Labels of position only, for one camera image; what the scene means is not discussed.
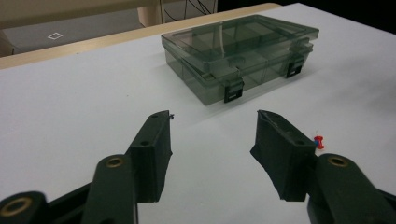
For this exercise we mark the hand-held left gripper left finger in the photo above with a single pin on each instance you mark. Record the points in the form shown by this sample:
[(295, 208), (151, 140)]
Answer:
[(152, 155)]

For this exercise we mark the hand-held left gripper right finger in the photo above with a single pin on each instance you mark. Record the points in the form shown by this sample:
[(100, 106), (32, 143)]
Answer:
[(280, 155)]

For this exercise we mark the red pushpin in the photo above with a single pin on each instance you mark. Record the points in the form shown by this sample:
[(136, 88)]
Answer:
[(319, 141)]

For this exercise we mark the grey translucent compartment box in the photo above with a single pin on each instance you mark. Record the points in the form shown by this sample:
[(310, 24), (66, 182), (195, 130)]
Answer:
[(218, 56)]

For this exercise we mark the white table cover sheet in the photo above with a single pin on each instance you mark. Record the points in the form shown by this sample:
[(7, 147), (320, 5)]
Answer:
[(77, 109)]

